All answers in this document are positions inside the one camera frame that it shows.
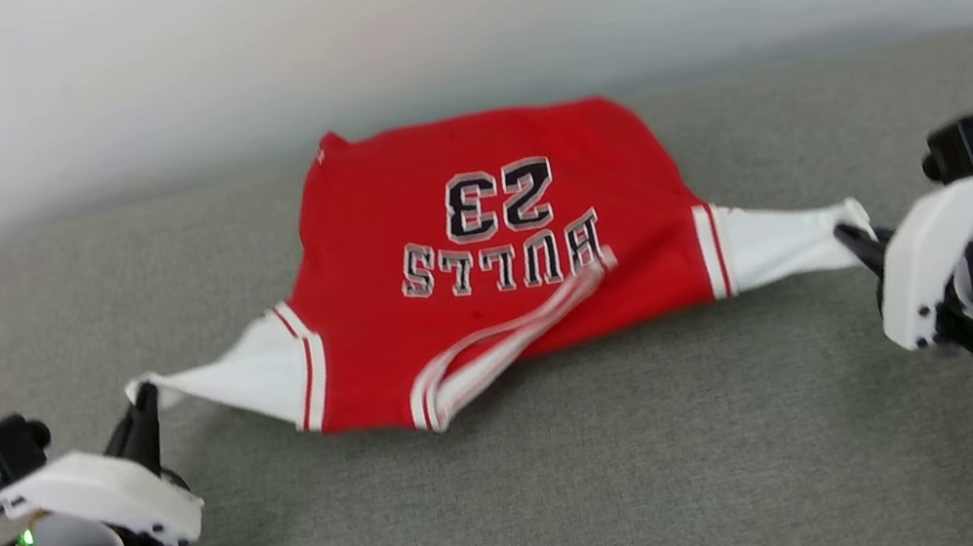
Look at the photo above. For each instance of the grey fabric sofa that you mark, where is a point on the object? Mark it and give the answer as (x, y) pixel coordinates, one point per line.
(580, 475)

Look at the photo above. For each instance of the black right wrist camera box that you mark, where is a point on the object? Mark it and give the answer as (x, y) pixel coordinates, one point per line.
(964, 145)

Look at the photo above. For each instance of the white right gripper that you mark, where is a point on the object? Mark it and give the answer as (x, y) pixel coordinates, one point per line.
(934, 257)

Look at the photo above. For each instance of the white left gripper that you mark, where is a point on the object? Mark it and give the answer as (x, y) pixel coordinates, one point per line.
(104, 495)

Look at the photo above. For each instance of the red white basketball jersey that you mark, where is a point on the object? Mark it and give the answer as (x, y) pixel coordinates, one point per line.
(495, 262)

